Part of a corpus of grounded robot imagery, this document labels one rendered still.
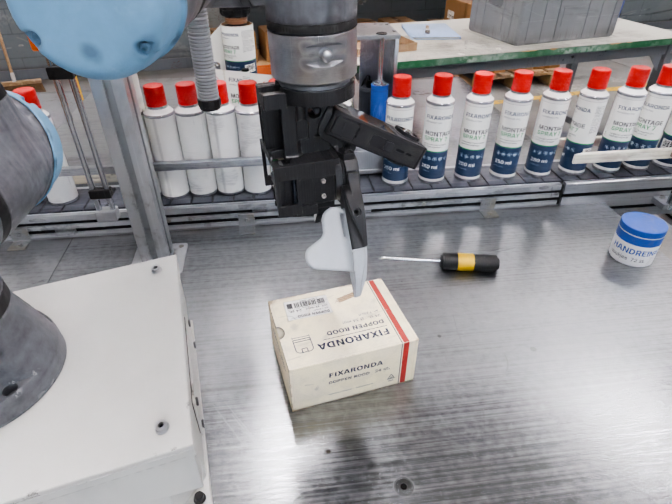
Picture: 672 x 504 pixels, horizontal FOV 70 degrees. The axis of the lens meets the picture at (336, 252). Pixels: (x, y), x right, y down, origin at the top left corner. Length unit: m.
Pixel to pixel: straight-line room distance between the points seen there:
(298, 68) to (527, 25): 2.18
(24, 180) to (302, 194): 0.28
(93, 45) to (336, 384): 0.45
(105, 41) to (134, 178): 0.53
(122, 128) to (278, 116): 0.36
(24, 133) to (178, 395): 0.30
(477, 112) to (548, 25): 1.70
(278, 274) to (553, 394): 0.44
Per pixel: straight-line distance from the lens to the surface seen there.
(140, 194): 0.81
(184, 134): 0.91
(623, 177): 1.15
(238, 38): 1.44
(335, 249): 0.47
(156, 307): 0.60
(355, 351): 0.58
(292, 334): 0.60
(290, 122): 0.44
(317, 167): 0.44
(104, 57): 0.29
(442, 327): 0.73
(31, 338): 0.55
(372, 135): 0.46
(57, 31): 0.29
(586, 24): 2.79
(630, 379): 0.75
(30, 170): 0.58
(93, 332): 0.60
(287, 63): 0.42
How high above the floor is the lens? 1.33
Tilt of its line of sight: 36 degrees down
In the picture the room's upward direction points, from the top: straight up
